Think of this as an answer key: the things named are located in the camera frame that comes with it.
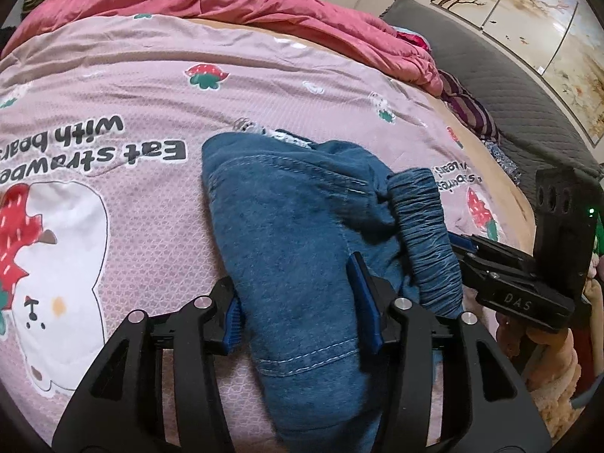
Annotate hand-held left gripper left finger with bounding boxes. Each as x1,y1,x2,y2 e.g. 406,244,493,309
52,278,242,453

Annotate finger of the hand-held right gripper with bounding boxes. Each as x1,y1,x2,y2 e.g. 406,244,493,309
447,232,535,301

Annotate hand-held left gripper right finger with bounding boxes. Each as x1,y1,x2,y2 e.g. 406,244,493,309
347,252,553,453

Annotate blue denim pants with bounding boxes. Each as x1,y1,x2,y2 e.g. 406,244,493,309
200,118,465,453

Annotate person's right forearm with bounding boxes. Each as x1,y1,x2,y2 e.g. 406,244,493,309
493,311,583,435

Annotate person's right hand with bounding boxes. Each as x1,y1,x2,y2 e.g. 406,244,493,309
525,329,574,364

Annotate blue patterned cloth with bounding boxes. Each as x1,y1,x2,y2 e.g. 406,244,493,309
484,142,522,186

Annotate purple striped pillow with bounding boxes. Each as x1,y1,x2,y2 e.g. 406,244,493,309
436,70,501,142

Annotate grey quilted headboard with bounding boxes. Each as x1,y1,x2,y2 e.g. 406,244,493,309
380,0,604,185

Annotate pink printed blanket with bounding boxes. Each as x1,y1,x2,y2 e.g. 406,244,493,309
0,12,501,435

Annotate red duvet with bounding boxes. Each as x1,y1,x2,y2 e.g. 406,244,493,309
2,0,444,97

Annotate flower wall painting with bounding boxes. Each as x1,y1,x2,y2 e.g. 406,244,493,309
431,0,604,145

